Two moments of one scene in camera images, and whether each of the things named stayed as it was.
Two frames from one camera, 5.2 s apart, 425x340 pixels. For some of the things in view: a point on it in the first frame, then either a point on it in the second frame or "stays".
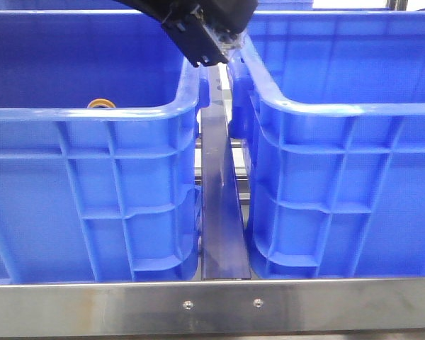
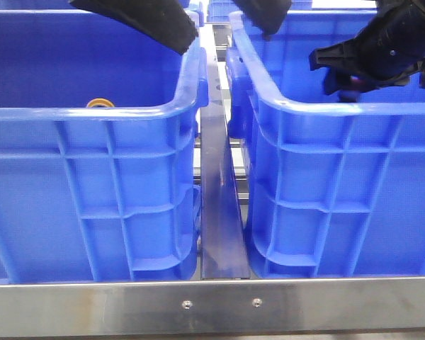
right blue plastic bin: (337, 112) stays
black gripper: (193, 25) → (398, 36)
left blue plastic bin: (92, 149) stays
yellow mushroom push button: (100, 103) stays
